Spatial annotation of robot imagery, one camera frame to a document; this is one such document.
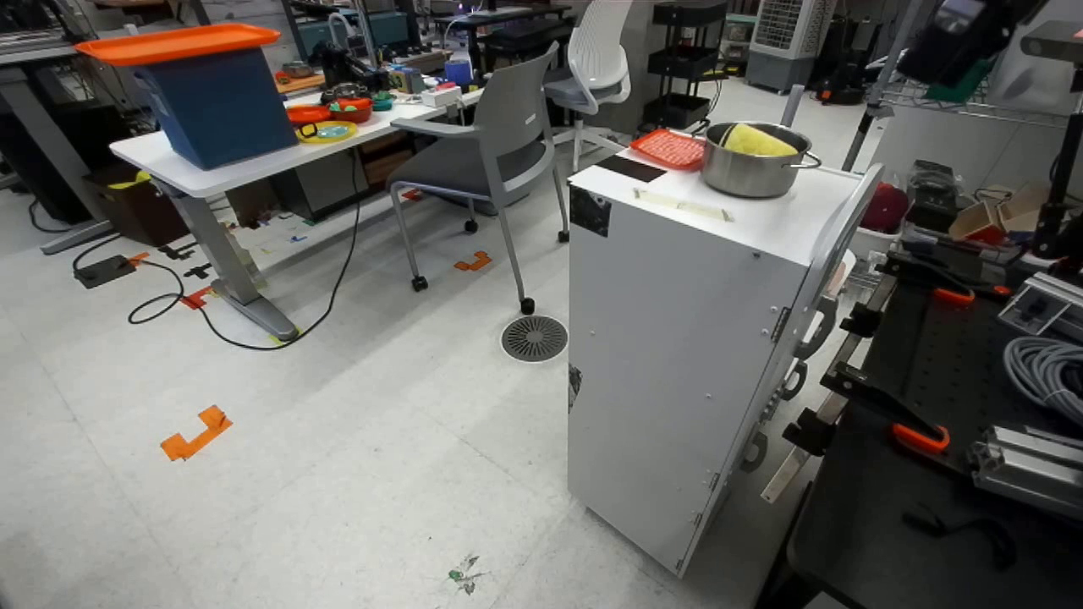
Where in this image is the white office chair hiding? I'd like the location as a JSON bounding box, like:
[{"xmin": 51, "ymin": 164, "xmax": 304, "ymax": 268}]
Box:
[{"xmin": 546, "ymin": 0, "xmax": 636, "ymax": 172}]

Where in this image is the orange bin lid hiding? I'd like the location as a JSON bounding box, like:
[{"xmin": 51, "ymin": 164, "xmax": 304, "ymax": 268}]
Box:
[{"xmin": 73, "ymin": 19, "xmax": 284, "ymax": 70}]

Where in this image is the orange floor bracket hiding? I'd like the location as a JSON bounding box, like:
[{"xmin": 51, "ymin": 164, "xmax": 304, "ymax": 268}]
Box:
[{"xmin": 155, "ymin": 403, "xmax": 237, "ymax": 466}]

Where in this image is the dark red container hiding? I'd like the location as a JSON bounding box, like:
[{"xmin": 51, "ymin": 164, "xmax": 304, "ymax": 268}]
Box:
[{"xmin": 859, "ymin": 180, "xmax": 913, "ymax": 236}]

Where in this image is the white air cooler unit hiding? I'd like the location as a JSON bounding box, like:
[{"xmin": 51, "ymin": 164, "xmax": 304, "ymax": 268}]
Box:
[{"xmin": 741, "ymin": 0, "xmax": 839, "ymax": 96}]

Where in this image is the grey metal plate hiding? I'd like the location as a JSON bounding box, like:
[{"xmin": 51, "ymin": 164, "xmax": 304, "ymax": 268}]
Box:
[{"xmin": 996, "ymin": 268, "xmax": 1083, "ymax": 341}]

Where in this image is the black robot table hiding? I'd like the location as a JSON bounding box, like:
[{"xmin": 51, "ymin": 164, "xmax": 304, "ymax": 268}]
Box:
[{"xmin": 755, "ymin": 264, "xmax": 1083, "ymax": 609}]

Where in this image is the white desk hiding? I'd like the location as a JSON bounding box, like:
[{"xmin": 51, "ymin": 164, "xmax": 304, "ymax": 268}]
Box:
[{"xmin": 108, "ymin": 84, "xmax": 486, "ymax": 345}]

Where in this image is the white toy kitchen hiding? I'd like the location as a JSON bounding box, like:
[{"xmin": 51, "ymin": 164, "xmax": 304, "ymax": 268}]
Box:
[{"xmin": 565, "ymin": 146, "xmax": 886, "ymax": 583}]

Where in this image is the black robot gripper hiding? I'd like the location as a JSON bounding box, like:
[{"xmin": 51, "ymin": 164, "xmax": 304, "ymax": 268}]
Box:
[{"xmin": 896, "ymin": 0, "xmax": 1054, "ymax": 101}]

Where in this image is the orange plate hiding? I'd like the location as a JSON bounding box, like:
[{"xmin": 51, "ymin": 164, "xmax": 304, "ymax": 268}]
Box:
[{"xmin": 284, "ymin": 101, "xmax": 335, "ymax": 130}]

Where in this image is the black clamp orange handle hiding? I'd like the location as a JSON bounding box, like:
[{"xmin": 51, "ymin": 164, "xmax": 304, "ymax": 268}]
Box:
[
  {"xmin": 883, "ymin": 242, "xmax": 977, "ymax": 313},
  {"xmin": 820, "ymin": 366, "xmax": 954, "ymax": 459}
]

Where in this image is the black power adapter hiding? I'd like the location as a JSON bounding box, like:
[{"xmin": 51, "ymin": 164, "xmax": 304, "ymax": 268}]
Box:
[{"xmin": 71, "ymin": 252, "xmax": 138, "ymax": 292}]

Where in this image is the blue storage bin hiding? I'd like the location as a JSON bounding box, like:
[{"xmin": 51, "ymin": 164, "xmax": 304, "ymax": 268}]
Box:
[{"xmin": 132, "ymin": 43, "xmax": 301, "ymax": 172}]

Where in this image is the aluminium extrusion rail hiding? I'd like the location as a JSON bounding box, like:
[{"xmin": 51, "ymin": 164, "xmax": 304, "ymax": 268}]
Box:
[{"xmin": 966, "ymin": 421, "xmax": 1083, "ymax": 520}]

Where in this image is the grey desk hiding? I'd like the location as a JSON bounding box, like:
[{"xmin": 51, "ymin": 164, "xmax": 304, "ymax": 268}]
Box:
[{"xmin": 0, "ymin": 32, "xmax": 114, "ymax": 258}]

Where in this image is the grey office chair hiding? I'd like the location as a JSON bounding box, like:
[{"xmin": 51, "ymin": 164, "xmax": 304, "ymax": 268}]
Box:
[{"xmin": 385, "ymin": 42, "xmax": 573, "ymax": 317}]

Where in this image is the brown cardboard box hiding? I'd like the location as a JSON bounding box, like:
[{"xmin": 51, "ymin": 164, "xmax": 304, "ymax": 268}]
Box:
[{"xmin": 355, "ymin": 137, "xmax": 420, "ymax": 194}]

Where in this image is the steel pot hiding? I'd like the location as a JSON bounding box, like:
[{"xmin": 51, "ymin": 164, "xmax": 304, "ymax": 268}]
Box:
[{"xmin": 701, "ymin": 120, "xmax": 827, "ymax": 202}]

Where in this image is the blue spray bottle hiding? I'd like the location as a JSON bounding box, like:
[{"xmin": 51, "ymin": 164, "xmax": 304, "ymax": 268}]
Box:
[{"xmin": 439, "ymin": 28, "xmax": 481, "ymax": 92}]

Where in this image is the orange checkered pot holder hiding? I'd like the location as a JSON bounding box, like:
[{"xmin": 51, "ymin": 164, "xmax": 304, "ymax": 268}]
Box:
[{"xmin": 627, "ymin": 125, "xmax": 711, "ymax": 172}]

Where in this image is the black shelf cart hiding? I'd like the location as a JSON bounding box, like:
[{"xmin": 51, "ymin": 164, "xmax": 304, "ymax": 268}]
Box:
[{"xmin": 641, "ymin": 0, "xmax": 731, "ymax": 131}]

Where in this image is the yellow striped sponge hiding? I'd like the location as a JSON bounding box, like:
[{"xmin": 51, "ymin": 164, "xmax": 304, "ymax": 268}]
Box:
[{"xmin": 721, "ymin": 121, "xmax": 802, "ymax": 164}]

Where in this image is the grey tripod leg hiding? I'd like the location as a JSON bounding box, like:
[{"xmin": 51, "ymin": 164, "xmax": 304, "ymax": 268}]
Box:
[{"xmin": 839, "ymin": 0, "xmax": 940, "ymax": 175}]

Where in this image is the black square patch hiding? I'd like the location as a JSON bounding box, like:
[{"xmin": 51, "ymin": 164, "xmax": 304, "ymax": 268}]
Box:
[{"xmin": 592, "ymin": 151, "xmax": 670, "ymax": 185}]

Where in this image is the grey cable coil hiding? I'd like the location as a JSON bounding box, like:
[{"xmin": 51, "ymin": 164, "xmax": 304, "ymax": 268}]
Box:
[{"xmin": 997, "ymin": 333, "xmax": 1083, "ymax": 430}]

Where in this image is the black floor cable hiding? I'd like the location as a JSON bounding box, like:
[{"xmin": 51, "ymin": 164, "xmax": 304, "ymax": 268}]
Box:
[{"xmin": 126, "ymin": 149, "xmax": 367, "ymax": 355}]

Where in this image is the yellow green plate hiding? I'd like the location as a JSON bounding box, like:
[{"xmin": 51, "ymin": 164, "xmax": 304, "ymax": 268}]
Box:
[{"xmin": 294, "ymin": 120, "xmax": 362, "ymax": 146}]

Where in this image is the black camera stand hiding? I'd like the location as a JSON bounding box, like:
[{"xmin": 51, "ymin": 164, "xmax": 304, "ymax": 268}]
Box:
[{"xmin": 1018, "ymin": 14, "xmax": 1083, "ymax": 262}]

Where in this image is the red bowl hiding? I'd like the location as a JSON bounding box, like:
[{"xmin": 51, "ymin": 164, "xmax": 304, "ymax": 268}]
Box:
[{"xmin": 324, "ymin": 92, "xmax": 375, "ymax": 125}]

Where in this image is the beige tape label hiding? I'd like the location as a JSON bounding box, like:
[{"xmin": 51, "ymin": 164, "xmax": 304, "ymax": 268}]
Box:
[{"xmin": 631, "ymin": 183, "xmax": 731, "ymax": 228}]

